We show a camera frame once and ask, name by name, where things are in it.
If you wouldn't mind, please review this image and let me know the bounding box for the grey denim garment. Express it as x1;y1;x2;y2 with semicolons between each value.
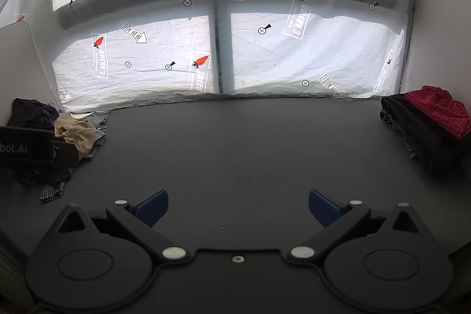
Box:
380;109;418;159

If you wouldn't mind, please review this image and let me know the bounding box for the black garment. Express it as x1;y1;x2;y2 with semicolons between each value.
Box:
380;93;468;173

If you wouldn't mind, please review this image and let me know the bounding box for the navy blue knit garment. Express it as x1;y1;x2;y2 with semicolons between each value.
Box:
7;98;60;133

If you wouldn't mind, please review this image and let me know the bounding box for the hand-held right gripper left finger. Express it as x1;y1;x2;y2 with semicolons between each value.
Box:
54;189;191;262

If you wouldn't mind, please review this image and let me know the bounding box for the printed translucent plastic sheet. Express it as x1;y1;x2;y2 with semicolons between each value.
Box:
0;0;414;113

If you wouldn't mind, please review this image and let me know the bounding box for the red plaid garment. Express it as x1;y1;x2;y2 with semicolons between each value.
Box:
404;85;471;141

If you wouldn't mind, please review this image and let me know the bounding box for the light blue garment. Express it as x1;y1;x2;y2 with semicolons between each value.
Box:
83;111;112;161

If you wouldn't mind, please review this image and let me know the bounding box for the dark plaid cloth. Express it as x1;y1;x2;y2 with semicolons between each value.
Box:
7;165;77;204

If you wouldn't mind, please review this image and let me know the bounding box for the beige garment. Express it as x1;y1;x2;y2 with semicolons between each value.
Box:
54;113;108;161

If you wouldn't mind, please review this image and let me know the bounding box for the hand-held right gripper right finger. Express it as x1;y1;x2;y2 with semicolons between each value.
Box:
287;188;422;261

